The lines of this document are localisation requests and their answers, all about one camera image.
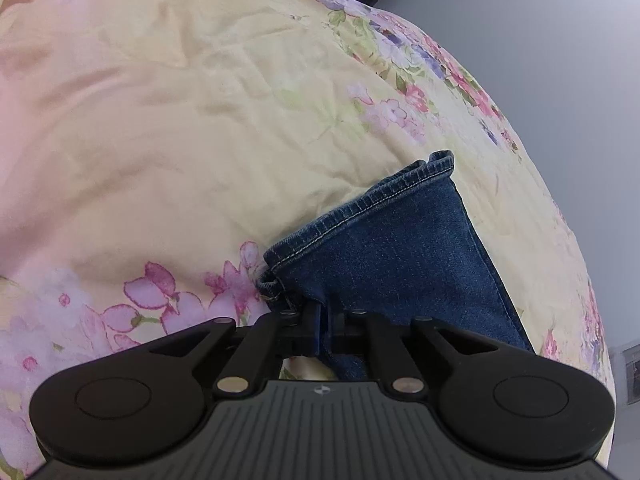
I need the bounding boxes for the floral yellow bed sheet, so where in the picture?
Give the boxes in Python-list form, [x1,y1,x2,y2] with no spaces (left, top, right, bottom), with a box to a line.
[0,0,614,480]

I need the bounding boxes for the grey wall fixture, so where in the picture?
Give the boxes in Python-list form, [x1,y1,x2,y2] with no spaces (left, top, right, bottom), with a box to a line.
[619,342,640,404]

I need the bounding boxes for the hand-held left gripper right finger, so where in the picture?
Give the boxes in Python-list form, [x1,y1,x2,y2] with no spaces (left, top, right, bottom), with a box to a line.
[323,307,502,394]

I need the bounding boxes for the blue denim pants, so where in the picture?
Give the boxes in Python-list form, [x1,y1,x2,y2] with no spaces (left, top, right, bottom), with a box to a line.
[257,150,534,382]

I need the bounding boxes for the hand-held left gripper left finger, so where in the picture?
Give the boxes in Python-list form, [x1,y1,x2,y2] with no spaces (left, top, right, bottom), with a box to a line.
[146,302,322,394]

